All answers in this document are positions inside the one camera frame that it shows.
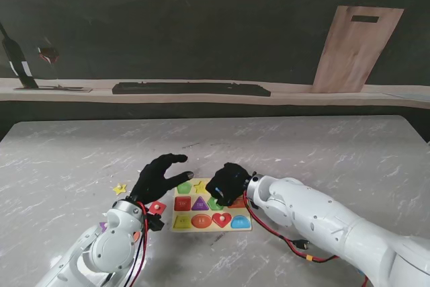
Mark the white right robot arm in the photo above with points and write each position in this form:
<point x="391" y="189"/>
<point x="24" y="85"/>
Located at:
<point x="319" y="213"/>

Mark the red wine glass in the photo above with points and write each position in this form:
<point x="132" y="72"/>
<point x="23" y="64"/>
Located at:
<point x="48" y="55"/>

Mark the light wooden shelf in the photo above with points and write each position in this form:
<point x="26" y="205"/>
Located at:
<point x="302" y="97"/>

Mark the wooden cutting board with slot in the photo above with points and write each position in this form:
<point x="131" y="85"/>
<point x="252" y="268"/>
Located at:
<point x="356" y="51"/>

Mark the dark wine bottle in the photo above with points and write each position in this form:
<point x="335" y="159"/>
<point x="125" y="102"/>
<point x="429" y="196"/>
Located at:
<point x="18" y="58"/>

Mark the red square puzzle piece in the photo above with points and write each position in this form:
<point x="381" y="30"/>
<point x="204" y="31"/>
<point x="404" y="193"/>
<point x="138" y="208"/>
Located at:
<point x="158" y="209"/>

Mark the purple triangle puzzle piece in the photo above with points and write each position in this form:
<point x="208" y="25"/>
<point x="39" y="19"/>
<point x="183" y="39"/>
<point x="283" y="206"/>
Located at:
<point x="102" y="227"/>

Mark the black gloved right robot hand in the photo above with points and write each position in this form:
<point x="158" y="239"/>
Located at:
<point x="230" y="183"/>

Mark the yellow star puzzle piece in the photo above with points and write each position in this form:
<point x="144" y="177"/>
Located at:
<point x="120" y="189"/>

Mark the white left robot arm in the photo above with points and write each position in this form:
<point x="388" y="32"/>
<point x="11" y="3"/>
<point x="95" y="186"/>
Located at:
<point x="107" y="250"/>

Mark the flat tray under bottle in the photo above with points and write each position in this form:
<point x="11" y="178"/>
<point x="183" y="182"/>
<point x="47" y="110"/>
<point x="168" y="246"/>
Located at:
<point x="67" y="89"/>

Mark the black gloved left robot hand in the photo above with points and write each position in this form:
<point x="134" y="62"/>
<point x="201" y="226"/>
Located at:
<point x="154" y="183"/>

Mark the yellow wooden shape puzzle board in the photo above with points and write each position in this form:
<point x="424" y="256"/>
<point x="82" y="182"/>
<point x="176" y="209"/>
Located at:
<point x="201" y="221"/>

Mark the red heart puzzle piece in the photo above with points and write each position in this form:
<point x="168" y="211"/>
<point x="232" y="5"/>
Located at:
<point x="217" y="222"/>

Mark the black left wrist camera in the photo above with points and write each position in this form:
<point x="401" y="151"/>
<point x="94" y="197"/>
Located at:
<point x="156" y="223"/>

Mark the green hexagon puzzle piece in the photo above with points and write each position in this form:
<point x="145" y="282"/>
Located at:
<point x="212" y="203"/>

